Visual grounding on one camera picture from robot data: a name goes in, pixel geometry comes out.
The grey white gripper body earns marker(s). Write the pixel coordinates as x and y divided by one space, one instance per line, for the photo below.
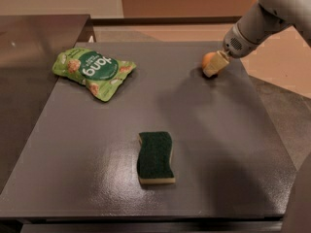
233 45

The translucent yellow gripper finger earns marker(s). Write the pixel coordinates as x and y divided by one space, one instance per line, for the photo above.
223 59

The orange fruit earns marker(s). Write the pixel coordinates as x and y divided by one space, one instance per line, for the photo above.
210 64

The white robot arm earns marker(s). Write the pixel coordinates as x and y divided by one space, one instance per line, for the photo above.
297 13

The green yellow sponge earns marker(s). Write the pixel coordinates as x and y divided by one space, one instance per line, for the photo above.
154 158

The green snack bag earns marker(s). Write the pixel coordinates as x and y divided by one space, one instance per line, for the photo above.
101 75

